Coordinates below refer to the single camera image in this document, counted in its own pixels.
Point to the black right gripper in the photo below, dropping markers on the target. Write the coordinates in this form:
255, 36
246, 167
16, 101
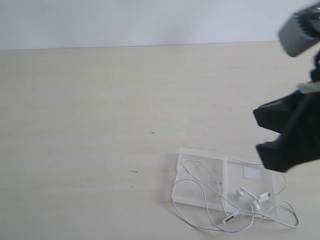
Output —
296, 118

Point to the clear plastic open case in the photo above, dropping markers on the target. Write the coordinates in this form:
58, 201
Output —
208, 178

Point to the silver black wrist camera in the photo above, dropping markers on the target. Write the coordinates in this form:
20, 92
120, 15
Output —
301, 31

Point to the white wired earphones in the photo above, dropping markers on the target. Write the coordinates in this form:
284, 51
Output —
255, 212

